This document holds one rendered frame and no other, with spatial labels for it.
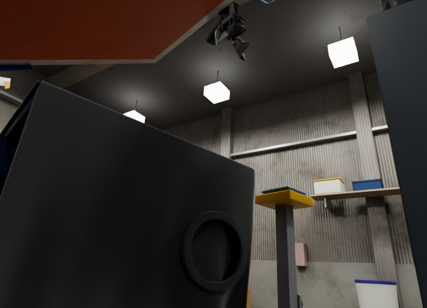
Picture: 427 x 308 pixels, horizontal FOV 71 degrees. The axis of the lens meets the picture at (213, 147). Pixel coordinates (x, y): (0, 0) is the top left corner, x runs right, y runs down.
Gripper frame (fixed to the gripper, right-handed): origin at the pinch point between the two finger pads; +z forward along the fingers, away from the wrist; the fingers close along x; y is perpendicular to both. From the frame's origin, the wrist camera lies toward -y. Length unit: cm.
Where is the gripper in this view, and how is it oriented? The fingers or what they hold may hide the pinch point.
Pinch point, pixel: (230, 57)
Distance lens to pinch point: 120.7
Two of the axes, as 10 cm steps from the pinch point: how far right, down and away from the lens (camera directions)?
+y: 6.9, -2.5, -6.8
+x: 7.1, 0.3, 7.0
